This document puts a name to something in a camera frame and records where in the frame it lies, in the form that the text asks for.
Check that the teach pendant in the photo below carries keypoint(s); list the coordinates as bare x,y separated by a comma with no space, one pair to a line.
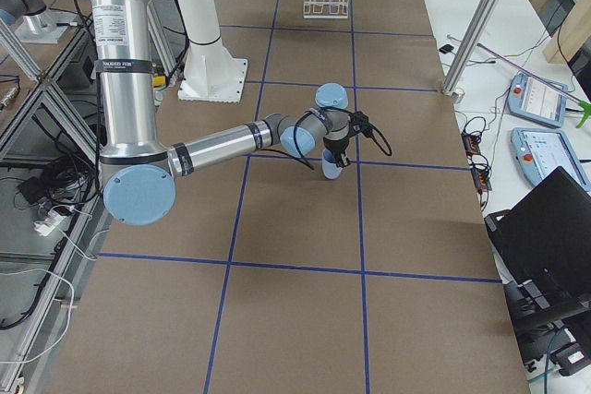
540,151
533,100

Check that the teach pendant far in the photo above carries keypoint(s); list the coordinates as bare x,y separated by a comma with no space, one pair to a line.
533,100

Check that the aluminium frame post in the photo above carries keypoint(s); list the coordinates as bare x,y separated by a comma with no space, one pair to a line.
471,38

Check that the reacher grabber tool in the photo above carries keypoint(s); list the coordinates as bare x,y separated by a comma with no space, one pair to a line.
582,106

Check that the teach pendant near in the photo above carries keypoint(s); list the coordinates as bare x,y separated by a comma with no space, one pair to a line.
540,151

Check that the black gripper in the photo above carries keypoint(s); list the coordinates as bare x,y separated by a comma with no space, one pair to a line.
338,150

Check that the orange black cable hub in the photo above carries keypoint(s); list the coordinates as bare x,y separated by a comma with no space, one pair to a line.
477,161

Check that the black laptop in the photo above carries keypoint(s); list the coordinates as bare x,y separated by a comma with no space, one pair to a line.
545,239

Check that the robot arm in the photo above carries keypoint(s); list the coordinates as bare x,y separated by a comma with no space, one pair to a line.
138,170
39,25

